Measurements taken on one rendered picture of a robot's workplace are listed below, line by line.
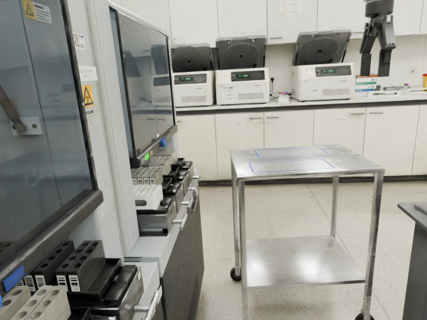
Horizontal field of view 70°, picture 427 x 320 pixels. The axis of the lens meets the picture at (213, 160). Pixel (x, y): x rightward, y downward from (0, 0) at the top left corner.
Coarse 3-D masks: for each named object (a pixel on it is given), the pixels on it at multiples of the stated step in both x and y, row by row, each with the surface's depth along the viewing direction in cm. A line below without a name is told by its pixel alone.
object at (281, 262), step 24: (336, 144) 167; (240, 168) 134; (264, 168) 132; (288, 168) 130; (312, 168) 129; (336, 168) 127; (360, 168) 125; (384, 168) 124; (240, 192) 126; (336, 192) 172; (240, 216) 129; (336, 216) 176; (240, 240) 132; (264, 240) 178; (288, 240) 176; (312, 240) 175; (336, 240) 174; (264, 264) 156; (288, 264) 154; (312, 264) 153; (336, 264) 152; (264, 288) 141; (360, 312) 147
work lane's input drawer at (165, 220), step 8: (168, 200) 105; (160, 208) 99; (168, 208) 102; (144, 216) 97; (152, 216) 97; (160, 216) 97; (168, 216) 99; (176, 216) 110; (184, 216) 107; (144, 224) 98; (152, 224) 98; (160, 224) 98; (168, 224) 98; (184, 224) 102; (168, 232) 98
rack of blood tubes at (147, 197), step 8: (136, 192) 101; (144, 192) 101; (152, 192) 99; (160, 192) 104; (136, 200) 108; (144, 200) 108; (152, 200) 97; (160, 200) 103; (136, 208) 98; (144, 208) 98; (152, 208) 98
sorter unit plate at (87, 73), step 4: (80, 68) 64; (84, 68) 65; (88, 68) 67; (92, 68) 69; (80, 72) 64; (84, 72) 65; (88, 72) 67; (92, 72) 69; (96, 72) 71; (80, 76) 64; (84, 76) 65; (88, 76) 67; (92, 76) 69; (96, 76) 71; (84, 80) 65; (88, 80) 67; (92, 80) 69; (96, 80) 71
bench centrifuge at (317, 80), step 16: (304, 32) 311; (320, 32) 308; (336, 32) 307; (304, 48) 328; (320, 48) 328; (336, 48) 328; (304, 64) 352; (320, 64) 311; (336, 64) 307; (352, 64) 306; (304, 80) 307; (320, 80) 306; (336, 80) 304; (352, 80) 303; (304, 96) 311; (320, 96) 310; (336, 96) 308; (352, 96) 307
